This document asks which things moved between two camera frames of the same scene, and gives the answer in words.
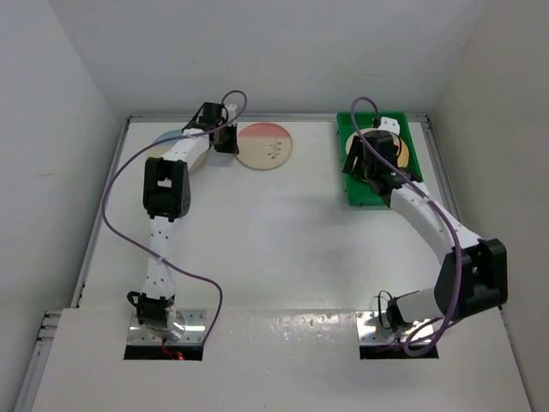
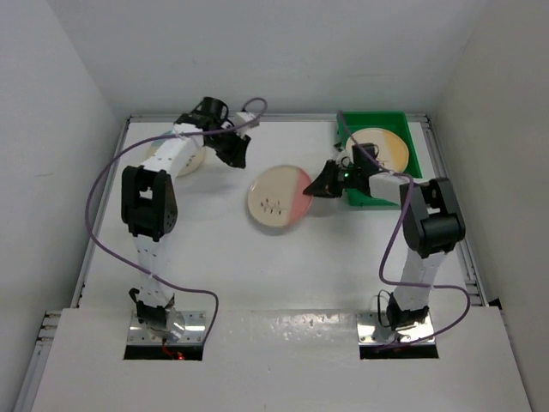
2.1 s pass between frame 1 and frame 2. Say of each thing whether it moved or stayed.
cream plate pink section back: moved
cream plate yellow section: stayed
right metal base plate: stayed
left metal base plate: stayed
